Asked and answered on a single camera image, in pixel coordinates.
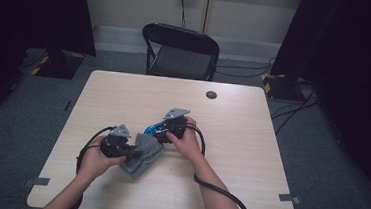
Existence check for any round grey table grommet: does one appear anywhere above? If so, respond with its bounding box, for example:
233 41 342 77
205 89 219 101

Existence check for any person's left hand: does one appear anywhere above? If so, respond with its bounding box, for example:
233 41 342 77
76 134 129 184

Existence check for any person's right hand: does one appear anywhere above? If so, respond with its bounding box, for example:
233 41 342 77
163 114 206 164

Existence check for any black socket cable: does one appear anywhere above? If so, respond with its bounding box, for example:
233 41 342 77
178 0 190 29

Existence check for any black floor cable bundle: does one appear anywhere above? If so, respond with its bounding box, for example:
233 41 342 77
268 83 321 139

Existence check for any vertical wall conduit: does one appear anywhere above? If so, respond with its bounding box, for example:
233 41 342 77
200 0 214 34

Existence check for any grey tape strip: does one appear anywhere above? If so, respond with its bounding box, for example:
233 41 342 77
23 175 51 189
277 192 302 206

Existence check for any black folding chair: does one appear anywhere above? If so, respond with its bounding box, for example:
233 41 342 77
138 21 223 82

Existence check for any grey cloth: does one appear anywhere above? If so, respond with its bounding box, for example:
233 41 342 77
119 132 166 181

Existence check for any black stand base striped tape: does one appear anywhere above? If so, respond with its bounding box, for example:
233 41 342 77
258 71 310 103
29 46 86 81

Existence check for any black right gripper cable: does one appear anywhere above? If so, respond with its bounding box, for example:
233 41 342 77
178 123 262 209

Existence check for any dark curtain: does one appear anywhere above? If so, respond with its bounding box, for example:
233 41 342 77
0 0 101 145
259 0 371 209

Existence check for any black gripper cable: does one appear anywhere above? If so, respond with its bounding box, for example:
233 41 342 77
64 123 118 209
178 123 262 209

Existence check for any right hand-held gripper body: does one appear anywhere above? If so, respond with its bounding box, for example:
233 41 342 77
155 106 191 143

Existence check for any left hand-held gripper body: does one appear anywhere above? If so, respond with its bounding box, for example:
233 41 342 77
98 122 134 159

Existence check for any blue toy car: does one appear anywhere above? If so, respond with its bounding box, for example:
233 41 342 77
143 120 166 140

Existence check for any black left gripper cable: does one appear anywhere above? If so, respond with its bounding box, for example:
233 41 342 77
64 123 118 209

